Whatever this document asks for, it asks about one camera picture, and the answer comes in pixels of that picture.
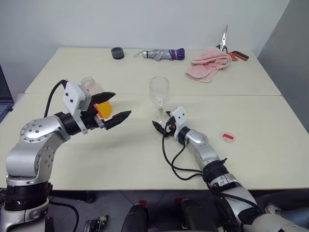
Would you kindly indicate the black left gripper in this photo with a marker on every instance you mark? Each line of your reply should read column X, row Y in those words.
column 90, row 118

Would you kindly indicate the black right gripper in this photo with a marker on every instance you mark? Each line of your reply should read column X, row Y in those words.
column 169, row 125

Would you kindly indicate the plastic bottle with orange juice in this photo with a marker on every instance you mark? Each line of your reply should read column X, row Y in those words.
column 105, row 108

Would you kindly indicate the clear wine glass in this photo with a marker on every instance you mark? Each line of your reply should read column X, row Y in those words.
column 159, row 89

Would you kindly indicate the white red-striped bottle cap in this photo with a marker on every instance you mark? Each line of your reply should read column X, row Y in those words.
column 228, row 137

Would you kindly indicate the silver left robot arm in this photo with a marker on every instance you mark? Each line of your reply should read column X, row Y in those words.
column 31, row 147

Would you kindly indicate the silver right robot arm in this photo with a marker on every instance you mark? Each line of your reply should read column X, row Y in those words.
column 207, row 152

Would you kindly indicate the folded grey purple umbrella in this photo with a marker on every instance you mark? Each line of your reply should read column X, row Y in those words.
column 160, row 54

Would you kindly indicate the pink towel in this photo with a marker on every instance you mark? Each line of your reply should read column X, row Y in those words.
column 206, row 66

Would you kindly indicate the black table foot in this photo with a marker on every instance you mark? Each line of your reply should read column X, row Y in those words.
column 88, row 197

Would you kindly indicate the orange black hand tool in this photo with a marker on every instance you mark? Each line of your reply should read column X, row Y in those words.
column 239, row 56

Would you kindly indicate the silver scissors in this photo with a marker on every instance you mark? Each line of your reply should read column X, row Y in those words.
column 223, row 41

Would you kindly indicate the dark rounded shape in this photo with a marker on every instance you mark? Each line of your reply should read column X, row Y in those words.
column 195, row 217
column 135, row 220

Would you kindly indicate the dark laptop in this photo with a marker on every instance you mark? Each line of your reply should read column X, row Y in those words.
column 4, row 101

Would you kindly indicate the small black white device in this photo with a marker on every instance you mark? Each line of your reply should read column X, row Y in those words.
column 96, row 223

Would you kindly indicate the grey shoe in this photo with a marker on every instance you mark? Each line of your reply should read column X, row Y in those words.
column 275, row 209

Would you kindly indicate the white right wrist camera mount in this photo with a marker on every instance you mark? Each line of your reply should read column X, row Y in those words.
column 179, row 118

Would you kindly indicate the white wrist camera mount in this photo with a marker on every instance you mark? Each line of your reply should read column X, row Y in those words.
column 179, row 118
column 73, row 99

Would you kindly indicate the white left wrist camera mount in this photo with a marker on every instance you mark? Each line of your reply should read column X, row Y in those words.
column 73, row 99

